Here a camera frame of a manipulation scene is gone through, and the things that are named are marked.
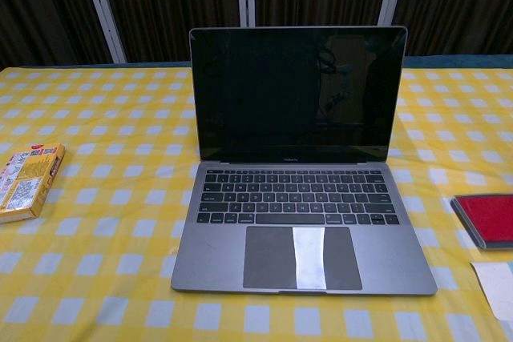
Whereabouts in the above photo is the grey laptop computer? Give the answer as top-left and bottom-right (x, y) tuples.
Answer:
(171, 26), (438, 297)

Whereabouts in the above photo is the yellow white checked tablecloth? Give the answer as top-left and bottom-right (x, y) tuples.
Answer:
(0, 64), (513, 342)

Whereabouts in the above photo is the yellow printed cardboard box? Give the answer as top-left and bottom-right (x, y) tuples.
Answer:
(0, 142), (67, 225)

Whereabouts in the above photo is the red ink pad case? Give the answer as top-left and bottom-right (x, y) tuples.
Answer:
(450, 192), (513, 254)

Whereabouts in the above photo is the light teal paper sheet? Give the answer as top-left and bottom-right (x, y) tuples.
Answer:
(469, 260), (513, 329)

